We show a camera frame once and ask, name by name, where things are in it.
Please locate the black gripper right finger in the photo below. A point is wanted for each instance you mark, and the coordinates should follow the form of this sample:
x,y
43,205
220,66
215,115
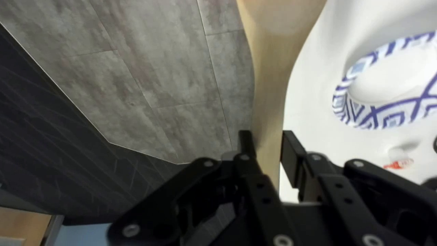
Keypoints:
x,y
329,211

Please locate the wooden cooking spoon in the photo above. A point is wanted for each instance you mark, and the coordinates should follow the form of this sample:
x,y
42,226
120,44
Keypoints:
x,y
276,32

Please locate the small white red cap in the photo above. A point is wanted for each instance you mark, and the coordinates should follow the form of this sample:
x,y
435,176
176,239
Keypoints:
x,y
398,163

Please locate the blue patterned paper plate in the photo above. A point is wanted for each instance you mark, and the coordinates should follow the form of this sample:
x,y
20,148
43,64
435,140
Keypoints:
x,y
390,86

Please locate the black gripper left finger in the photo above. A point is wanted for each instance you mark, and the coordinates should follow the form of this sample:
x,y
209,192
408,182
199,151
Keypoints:
x,y
267,220

